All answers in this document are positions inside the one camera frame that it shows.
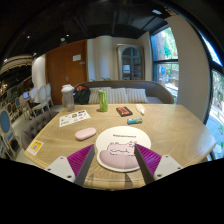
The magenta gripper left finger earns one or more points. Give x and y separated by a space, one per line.
73 168

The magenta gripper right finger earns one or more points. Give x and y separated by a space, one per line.
154 166

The pink computer mouse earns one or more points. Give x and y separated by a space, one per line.
85 133

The white hippo mouse pad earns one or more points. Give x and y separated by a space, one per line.
116 145

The small green blue tube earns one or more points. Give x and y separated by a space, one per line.
134 121

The printed menu card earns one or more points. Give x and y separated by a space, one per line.
73 118

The yellow QR code sticker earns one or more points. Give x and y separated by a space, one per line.
35 146

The clear plastic wrapper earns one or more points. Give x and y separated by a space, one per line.
140 108

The black red card box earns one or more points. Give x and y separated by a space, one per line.
123 111

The grey tufted bench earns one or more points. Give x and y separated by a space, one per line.
35 126

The green drink bottle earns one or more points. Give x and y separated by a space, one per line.
103 101

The striped cushion left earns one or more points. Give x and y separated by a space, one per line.
94 98

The striped cushion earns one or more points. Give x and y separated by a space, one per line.
136 96
117 96
94 98

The striped cushion right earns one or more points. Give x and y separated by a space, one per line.
136 96

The black backpack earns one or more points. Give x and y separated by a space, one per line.
81 94

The white dining chair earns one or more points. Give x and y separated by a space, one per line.
42 95

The striped cushion middle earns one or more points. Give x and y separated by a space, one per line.
117 96

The clear plastic water bottle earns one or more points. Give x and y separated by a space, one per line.
68 100

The blue white chair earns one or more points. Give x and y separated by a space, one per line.
9 138

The seated person in white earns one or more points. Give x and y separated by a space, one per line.
34 98

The orange wooden door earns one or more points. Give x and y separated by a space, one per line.
66 65

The arched wall mirror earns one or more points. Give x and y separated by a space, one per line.
131 62

